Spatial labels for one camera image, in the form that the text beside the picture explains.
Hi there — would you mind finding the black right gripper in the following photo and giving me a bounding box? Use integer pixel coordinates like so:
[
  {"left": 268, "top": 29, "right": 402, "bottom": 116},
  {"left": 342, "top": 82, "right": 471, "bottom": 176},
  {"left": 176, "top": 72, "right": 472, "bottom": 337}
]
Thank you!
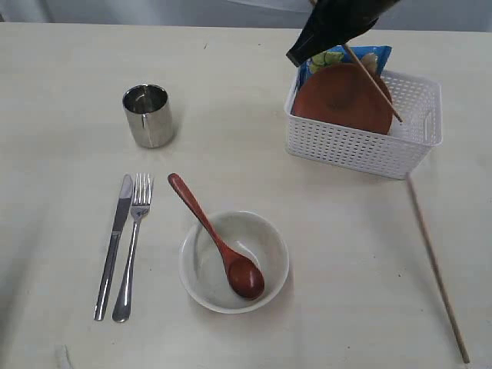
[{"left": 286, "top": 0, "right": 399, "bottom": 66}]

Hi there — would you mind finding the brown round wooden plate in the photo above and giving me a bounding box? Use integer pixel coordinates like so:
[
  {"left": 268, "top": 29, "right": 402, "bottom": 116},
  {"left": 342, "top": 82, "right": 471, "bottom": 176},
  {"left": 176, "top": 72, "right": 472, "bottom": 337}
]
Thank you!
[{"left": 292, "top": 63, "right": 393, "bottom": 135}]

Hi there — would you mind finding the blue snack packet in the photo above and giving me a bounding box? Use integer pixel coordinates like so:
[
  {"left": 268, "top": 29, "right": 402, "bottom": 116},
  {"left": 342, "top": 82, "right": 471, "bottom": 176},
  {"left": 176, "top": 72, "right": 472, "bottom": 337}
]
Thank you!
[{"left": 297, "top": 45, "right": 392, "bottom": 88}]

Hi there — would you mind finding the stainless steel cup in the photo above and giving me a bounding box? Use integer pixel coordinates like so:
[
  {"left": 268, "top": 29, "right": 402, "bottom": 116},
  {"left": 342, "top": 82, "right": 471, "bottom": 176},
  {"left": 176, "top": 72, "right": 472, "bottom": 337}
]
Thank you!
[{"left": 122, "top": 84, "right": 175, "bottom": 148}]

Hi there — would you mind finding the silver metal fork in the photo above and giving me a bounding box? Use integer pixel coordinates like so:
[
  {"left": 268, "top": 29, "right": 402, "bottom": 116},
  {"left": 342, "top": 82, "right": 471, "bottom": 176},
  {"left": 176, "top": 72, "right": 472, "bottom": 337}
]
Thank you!
[{"left": 112, "top": 173, "right": 154, "bottom": 323}]

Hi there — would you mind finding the red wooden spoon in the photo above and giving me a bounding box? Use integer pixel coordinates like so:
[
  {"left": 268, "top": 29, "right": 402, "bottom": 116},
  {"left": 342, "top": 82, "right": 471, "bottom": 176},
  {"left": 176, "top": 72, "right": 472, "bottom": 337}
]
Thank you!
[{"left": 168, "top": 173, "right": 264, "bottom": 300}]

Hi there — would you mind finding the silver table knife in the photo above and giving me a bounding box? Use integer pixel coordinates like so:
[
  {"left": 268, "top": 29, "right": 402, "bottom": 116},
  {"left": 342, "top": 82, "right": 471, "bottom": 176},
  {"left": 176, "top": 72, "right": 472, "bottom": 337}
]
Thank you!
[{"left": 94, "top": 174, "right": 133, "bottom": 321}]

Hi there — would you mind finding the white ceramic bowl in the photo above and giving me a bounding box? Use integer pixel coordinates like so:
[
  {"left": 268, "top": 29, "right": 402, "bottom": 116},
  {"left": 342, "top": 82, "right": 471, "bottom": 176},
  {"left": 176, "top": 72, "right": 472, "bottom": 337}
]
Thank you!
[{"left": 178, "top": 211, "right": 290, "bottom": 314}]

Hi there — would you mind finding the wooden chopstick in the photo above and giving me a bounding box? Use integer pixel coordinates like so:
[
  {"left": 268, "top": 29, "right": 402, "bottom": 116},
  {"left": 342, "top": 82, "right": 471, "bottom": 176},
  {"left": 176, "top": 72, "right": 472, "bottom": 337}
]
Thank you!
[
  {"left": 341, "top": 43, "right": 403, "bottom": 122},
  {"left": 405, "top": 173, "right": 470, "bottom": 365}
]

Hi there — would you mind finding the white plastic woven basket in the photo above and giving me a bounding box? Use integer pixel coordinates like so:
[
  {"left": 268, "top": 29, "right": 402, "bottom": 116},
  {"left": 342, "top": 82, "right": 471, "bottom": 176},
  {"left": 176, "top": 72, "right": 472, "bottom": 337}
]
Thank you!
[{"left": 284, "top": 70, "right": 443, "bottom": 180}]

